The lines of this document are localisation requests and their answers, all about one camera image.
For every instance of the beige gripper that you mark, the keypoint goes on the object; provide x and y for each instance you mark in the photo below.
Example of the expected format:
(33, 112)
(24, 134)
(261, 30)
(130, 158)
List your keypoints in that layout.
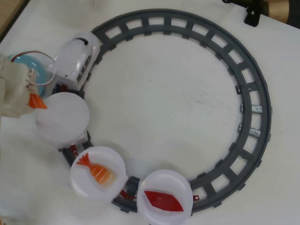
(17, 106)

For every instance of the orange salmon sushi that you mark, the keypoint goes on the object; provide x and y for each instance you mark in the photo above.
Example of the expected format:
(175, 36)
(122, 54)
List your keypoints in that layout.
(36, 102)

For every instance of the white Shinkansen toy locomotive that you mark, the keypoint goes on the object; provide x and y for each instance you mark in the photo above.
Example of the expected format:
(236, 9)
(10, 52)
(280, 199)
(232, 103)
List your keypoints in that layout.
(75, 54)

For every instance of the orange shrimp sushi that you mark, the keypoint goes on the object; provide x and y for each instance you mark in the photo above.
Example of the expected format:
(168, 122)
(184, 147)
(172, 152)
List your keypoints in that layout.
(100, 172)

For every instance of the red tuna sushi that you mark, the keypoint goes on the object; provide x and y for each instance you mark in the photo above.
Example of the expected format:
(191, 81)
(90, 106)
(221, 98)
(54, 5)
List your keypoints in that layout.
(164, 201)

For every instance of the white round plastic plate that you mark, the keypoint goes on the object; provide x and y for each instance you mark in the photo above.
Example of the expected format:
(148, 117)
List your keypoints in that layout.
(63, 117)
(164, 180)
(82, 185)

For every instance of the silver foil strip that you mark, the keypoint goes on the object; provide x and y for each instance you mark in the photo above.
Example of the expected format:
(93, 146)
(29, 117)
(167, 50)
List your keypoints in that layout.
(255, 132)
(256, 109)

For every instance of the black metal clamp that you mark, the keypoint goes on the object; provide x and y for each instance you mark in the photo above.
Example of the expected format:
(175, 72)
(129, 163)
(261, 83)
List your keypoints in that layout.
(254, 20)

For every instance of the tan cardboard tube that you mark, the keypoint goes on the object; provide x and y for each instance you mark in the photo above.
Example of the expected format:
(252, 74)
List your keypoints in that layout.
(274, 8)

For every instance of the grey circular toy rail track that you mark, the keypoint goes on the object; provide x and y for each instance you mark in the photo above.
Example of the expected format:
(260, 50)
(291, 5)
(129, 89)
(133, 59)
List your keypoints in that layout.
(145, 23)

